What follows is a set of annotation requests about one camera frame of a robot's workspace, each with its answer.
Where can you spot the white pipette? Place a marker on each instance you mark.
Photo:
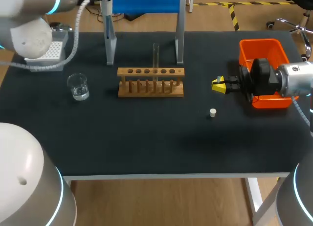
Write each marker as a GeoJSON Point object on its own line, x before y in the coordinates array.
{"type": "Point", "coordinates": [106, 10]}

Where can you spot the white stopper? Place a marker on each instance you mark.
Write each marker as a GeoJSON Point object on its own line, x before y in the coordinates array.
{"type": "Point", "coordinates": [213, 112]}

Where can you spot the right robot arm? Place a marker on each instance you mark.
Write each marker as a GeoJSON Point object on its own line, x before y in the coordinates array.
{"type": "Point", "coordinates": [297, 76]}

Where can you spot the black office chair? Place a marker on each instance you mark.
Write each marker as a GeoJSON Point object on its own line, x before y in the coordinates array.
{"type": "Point", "coordinates": [297, 25]}

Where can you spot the orange plastic bin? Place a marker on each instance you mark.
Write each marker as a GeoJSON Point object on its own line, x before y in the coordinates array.
{"type": "Point", "coordinates": [262, 48]}

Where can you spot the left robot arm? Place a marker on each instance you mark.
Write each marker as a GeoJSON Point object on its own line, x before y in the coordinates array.
{"type": "Point", "coordinates": [27, 37]}

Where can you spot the pipette stand with blue panel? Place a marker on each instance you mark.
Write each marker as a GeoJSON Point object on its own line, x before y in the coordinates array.
{"type": "Point", "coordinates": [146, 2]}

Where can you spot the wooden test tube rack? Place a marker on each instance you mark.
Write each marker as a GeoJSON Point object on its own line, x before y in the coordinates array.
{"type": "Point", "coordinates": [150, 90]}

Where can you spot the grey pipette tip box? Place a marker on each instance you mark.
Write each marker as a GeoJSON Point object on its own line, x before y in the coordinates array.
{"type": "Point", "coordinates": [55, 50]}

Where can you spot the glass test tube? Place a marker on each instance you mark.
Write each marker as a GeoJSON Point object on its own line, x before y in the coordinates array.
{"type": "Point", "coordinates": [156, 57]}

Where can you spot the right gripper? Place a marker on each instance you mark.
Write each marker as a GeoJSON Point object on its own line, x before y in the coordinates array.
{"type": "Point", "coordinates": [261, 76]}

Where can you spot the glass beaker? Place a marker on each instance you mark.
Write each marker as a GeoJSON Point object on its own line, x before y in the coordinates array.
{"type": "Point", "coordinates": [78, 87]}

